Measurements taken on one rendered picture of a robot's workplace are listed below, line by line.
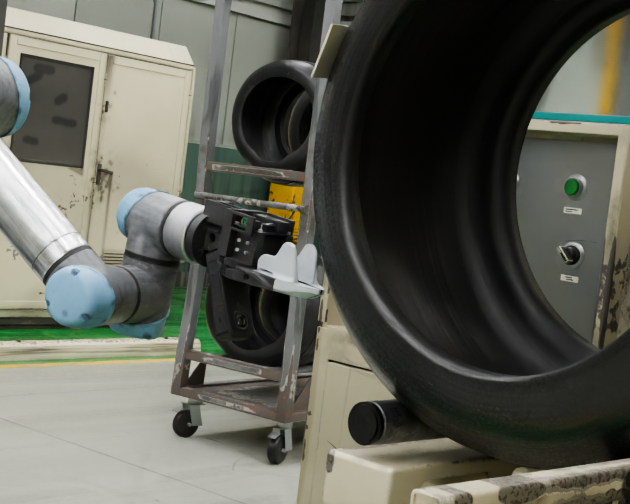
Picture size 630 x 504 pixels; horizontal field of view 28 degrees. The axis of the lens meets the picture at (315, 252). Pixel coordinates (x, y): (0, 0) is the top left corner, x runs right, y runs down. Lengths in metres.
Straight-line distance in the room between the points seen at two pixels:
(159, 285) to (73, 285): 0.16
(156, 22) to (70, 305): 10.49
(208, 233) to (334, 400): 0.61
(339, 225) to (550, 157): 0.70
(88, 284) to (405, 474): 0.48
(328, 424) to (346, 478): 0.84
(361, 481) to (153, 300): 0.48
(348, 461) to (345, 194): 0.27
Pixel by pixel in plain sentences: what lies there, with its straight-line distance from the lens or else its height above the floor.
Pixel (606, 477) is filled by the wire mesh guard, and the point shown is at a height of 1.00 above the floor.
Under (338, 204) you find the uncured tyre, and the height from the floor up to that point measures 1.12.
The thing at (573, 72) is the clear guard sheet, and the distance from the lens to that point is 1.90.
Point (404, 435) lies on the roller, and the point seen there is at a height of 0.89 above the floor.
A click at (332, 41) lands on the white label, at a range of 1.34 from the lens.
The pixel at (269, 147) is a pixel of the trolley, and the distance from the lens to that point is 5.53.
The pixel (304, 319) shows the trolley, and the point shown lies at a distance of 5.04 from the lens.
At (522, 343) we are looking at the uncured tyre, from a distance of 1.47.
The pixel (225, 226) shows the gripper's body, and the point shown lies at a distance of 1.53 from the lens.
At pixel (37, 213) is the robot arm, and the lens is 1.60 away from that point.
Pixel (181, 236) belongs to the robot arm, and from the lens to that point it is 1.59.
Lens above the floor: 1.13
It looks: 3 degrees down
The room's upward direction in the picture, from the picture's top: 7 degrees clockwise
